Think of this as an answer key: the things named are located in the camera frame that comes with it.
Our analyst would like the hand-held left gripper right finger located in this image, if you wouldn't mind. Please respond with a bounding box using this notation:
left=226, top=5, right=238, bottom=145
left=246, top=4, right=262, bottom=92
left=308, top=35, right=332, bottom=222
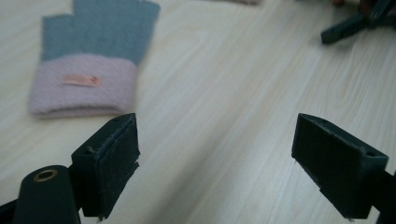
left=290, top=112, right=390, bottom=220

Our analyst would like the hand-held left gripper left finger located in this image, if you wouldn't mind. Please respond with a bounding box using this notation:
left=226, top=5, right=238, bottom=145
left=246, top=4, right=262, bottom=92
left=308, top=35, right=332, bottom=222
left=71, top=112, right=141, bottom=220

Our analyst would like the grey pink fingerless glove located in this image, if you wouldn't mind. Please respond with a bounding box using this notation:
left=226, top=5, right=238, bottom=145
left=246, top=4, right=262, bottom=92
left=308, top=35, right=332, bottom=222
left=28, top=0, right=162, bottom=119

